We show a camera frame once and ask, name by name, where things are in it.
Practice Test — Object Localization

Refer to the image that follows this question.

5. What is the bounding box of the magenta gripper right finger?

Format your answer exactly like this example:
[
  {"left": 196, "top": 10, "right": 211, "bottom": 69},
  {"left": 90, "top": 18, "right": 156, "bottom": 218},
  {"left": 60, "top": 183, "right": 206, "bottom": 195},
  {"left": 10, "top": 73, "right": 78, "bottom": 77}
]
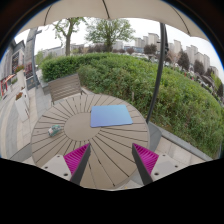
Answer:
[{"left": 132, "top": 143, "right": 159, "bottom": 185}]

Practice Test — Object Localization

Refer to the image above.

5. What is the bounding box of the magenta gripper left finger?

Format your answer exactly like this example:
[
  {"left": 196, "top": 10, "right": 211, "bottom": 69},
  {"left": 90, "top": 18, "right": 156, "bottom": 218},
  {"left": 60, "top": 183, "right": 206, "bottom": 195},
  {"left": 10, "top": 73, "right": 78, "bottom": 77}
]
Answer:
[{"left": 64, "top": 144, "right": 90, "bottom": 185}]

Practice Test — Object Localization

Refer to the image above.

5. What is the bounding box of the blue mouse pad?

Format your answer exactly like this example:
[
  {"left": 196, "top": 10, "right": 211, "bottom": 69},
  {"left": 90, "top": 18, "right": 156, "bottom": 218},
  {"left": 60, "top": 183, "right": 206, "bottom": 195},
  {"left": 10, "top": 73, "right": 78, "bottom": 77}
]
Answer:
[{"left": 90, "top": 105, "right": 133, "bottom": 127}]

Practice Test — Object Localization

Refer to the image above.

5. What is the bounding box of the round slatted outdoor table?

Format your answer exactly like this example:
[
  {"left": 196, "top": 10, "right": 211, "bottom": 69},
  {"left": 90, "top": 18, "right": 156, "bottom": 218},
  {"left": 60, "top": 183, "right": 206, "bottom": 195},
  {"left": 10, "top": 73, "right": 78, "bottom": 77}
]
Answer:
[{"left": 31, "top": 94, "right": 150, "bottom": 189}]

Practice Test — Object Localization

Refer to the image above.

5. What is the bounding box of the green hedge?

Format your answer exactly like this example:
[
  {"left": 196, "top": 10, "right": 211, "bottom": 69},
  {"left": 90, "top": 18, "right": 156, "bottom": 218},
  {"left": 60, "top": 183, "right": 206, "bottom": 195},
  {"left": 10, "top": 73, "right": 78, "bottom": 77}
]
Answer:
[{"left": 41, "top": 53, "right": 224, "bottom": 158}]

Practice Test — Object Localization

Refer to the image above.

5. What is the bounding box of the slatted outdoor chair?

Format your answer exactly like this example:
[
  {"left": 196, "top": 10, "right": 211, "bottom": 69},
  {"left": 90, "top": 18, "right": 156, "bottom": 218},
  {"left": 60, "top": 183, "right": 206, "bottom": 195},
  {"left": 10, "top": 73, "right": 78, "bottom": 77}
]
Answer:
[{"left": 48, "top": 74, "right": 86, "bottom": 104}]

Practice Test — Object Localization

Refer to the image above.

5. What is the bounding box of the white planter box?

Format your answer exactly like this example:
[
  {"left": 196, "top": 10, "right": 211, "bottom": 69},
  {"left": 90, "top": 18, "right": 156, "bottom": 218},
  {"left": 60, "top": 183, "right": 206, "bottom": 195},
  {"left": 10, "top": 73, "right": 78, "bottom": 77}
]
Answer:
[{"left": 15, "top": 88, "right": 30, "bottom": 122}]

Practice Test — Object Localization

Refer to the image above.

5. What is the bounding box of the dark curved umbrella pole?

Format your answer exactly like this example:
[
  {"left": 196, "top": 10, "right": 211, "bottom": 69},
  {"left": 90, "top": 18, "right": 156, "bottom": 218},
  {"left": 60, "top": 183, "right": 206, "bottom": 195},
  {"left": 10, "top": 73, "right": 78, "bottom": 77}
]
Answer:
[{"left": 146, "top": 23, "right": 167, "bottom": 124}]

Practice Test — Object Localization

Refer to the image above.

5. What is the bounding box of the beige patio umbrella canopy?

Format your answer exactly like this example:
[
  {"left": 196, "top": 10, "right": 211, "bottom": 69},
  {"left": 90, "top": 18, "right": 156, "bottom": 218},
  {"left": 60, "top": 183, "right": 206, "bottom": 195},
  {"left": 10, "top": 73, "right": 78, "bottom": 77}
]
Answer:
[{"left": 19, "top": 0, "right": 208, "bottom": 40}]

